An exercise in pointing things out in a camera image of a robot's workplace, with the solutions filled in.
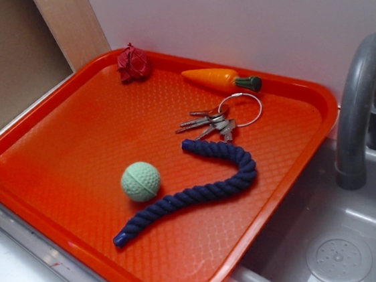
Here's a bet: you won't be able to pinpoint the light green dimpled ball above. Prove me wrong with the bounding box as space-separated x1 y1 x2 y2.
120 161 161 202

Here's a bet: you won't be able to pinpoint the red crumpled rubber-band ball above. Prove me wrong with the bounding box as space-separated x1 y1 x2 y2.
116 43 152 83

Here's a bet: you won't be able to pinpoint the orange toy carrot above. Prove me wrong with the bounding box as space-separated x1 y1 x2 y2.
181 68 263 93

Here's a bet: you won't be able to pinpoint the orange plastic tray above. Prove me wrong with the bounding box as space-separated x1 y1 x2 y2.
0 51 338 282

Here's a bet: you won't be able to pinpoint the light wooden board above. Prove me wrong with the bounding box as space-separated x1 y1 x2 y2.
33 0 110 72

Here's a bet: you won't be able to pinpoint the grey plastic sink basin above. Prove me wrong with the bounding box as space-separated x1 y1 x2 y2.
232 139 376 282

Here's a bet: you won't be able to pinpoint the grey plastic faucet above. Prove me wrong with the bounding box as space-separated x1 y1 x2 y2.
335 33 376 190

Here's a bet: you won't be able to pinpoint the silver keys on ring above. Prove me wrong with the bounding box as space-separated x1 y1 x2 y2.
175 92 264 143

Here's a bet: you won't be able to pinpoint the dark blue twisted rope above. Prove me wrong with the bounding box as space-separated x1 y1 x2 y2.
103 132 264 250

